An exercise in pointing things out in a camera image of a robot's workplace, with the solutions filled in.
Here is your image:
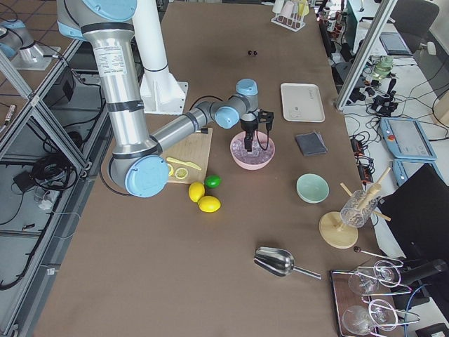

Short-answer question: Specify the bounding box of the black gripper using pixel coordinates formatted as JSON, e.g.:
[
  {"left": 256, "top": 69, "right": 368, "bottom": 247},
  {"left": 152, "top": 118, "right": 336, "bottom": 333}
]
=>
[{"left": 240, "top": 114, "right": 257, "bottom": 152}]

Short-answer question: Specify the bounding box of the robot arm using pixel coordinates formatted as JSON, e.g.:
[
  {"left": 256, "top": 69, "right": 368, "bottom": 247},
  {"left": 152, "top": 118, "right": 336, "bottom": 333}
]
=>
[
  {"left": 57, "top": 1, "right": 258, "bottom": 197},
  {"left": 1, "top": 20, "right": 60, "bottom": 71}
]

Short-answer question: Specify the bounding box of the pink bowl of ice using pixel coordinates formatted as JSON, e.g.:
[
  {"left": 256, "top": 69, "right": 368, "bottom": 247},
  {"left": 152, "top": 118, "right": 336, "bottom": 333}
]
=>
[{"left": 230, "top": 131, "right": 275, "bottom": 171}]

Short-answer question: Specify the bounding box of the wooden cup tree stand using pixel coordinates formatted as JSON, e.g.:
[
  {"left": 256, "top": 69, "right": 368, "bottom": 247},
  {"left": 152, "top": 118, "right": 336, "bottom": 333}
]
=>
[{"left": 319, "top": 167, "right": 391, "bottom": 249}]

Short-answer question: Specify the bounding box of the metal ice scoop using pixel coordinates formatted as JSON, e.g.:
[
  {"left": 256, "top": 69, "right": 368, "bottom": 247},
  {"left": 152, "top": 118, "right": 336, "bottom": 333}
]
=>
[{"left": 254, "top": 246, "right": 322, "bottom": 280}]

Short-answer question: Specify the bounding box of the green lime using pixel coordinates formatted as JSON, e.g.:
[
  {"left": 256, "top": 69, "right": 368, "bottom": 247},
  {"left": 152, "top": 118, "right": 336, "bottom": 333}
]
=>
[{"left": 204, "top": 175, "right": 222, "bottom": 188}]

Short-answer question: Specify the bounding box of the grey folded cloth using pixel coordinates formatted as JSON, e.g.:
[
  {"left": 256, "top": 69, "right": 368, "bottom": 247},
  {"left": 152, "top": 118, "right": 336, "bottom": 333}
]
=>
[{"left": 295, "top": 131, "right": 328, "bottom": 157}]

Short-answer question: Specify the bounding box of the cream rabbit tray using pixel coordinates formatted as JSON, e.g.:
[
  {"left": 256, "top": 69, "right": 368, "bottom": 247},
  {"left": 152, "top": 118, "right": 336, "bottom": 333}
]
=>
[{"left": 281, "top": 83, "right": 325, "bottom": 123}]

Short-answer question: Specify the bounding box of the wooden cutting board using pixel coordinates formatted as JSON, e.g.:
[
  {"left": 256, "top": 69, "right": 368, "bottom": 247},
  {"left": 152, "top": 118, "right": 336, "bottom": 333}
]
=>
[{"left": 161, "top": 127, "right": 213, "bottom": 185}]

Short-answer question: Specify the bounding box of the yellow plastic knife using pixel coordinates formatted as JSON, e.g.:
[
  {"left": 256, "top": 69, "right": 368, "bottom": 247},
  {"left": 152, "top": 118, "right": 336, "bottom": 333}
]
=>
[{"left": 166, "top": 157, "right": 202, "bottom": 171}]

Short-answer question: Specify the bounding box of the yellow lemon upper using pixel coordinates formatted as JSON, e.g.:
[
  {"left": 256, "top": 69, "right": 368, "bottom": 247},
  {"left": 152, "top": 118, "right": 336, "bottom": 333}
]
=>
[{"left": 188, "top": 182, "right": 206, "bottom": 203}]

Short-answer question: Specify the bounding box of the yellow lemon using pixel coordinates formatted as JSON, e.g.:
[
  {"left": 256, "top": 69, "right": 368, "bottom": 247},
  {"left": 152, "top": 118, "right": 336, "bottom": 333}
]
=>
[
  {"left": 188, "top": 182, "right": 206, "bottom": 203},
  {"left": 198, "top": 196, "right": 221, "bottom": 213}
]

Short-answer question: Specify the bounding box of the lemon slice inner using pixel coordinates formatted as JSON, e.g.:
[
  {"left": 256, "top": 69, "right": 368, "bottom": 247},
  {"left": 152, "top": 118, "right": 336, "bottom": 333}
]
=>
[{"left": 174, "top": 167, "right": 189, "bottom": 180}]

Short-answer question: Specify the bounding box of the yellow lemon lower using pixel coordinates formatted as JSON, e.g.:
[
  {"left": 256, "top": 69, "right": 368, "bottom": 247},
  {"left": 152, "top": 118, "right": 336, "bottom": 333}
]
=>
[{"left": 198, "top": 196, "right": 221, "bottom": 213}]

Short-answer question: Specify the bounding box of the mint green bowl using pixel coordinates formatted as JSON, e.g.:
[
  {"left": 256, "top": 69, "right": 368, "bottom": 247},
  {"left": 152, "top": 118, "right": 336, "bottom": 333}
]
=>
[{"left": 296, "top": 173, "right": 330, "bottom": 204}]

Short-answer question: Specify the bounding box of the lemon slice near edge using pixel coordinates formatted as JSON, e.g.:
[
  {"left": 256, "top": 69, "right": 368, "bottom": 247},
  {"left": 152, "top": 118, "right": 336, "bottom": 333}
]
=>
[{"left": 167, "top": 164, "right": 175, "bottom": 176}]

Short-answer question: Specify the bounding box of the clear textured glass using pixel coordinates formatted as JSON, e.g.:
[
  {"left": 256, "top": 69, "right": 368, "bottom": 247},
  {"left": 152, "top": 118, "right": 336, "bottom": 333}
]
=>
[{"left": 340, "top": 190, "right": 380, "bottom": 228}]

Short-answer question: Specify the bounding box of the bar spoon dark tip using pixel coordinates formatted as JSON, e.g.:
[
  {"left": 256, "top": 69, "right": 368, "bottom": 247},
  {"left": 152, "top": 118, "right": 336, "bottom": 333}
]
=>
[{"left": 353, "top": 246, "right": 403, "bottom": 265}]

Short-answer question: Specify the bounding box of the blue teach pendant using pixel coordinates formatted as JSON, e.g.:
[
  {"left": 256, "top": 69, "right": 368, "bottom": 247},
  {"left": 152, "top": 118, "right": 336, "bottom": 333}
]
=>
[{"left": 380, "top": 117, "right": 441, "bottom": 186}]

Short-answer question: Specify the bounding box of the wine glass upper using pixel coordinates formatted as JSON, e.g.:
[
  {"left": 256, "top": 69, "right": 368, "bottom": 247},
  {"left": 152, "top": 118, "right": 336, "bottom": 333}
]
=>
[{"left": 348, "top": 260, "right": 401, "bottom": 296}]

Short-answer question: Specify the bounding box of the wine glass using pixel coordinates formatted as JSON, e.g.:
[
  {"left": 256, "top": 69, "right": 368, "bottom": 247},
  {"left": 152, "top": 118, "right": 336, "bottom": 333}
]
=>
[
  {"left": 343, "top": 299, "right": 399, "bottom": 336},
  {"left": 348, "top": 260, "right": 401, "bottom": 296}
]

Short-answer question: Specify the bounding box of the black framed glass tray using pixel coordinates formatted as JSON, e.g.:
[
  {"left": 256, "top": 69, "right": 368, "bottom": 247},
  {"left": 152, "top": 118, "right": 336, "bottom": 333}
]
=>
[{"left": 329, "top": 270, "right": 368, "bottom": 336}]

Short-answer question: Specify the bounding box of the wine glass lower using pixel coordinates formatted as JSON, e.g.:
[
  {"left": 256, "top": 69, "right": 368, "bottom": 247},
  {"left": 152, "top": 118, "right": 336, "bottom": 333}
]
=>
[{"left": 343, "top": 299, "right": 399, "bottom": 336}]

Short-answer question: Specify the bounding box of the white wire cup rack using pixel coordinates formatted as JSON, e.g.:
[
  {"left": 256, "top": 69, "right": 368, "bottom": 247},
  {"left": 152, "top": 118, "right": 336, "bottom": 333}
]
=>
[{"left": 271, "top": 0, "right": 309, "bottom": 32}]

